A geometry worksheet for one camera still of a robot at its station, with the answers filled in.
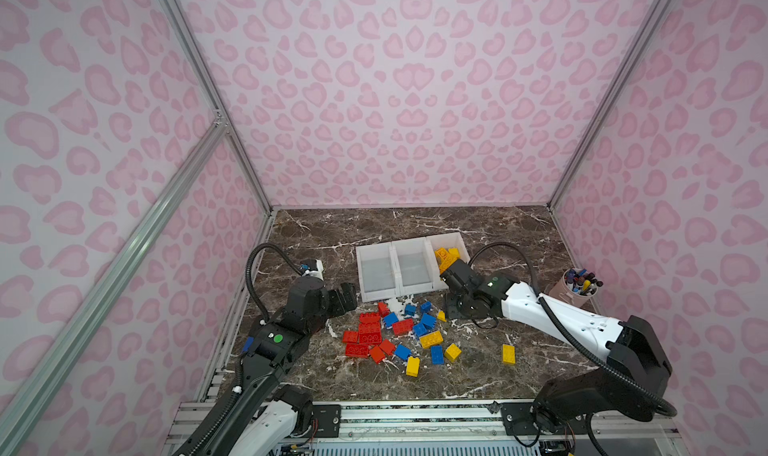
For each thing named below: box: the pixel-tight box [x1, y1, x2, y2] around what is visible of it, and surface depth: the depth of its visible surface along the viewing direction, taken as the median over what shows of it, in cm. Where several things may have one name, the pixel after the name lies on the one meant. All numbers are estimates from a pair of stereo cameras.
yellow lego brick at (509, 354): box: [502, 344, 517, 364], surface depth 84 cm
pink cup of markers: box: [549, 267, 604, 307], surface depth 86 cm
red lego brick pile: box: [342, 302, 414, 364], surface depth 87 cm
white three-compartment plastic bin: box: [355, 232, 471, 303], surface depth 100 cm
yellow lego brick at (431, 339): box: [419, 330, 444, 349], surface depth 88 cm
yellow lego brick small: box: [444, 343, 462, 363], surface depth 83 cm
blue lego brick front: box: [431, 345, 445, 365], surface depth 84 cm
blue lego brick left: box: [394, 344, 411, 361], surface depth 86 cm
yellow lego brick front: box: [406, 356, 421, 377], surface depth 82 cm
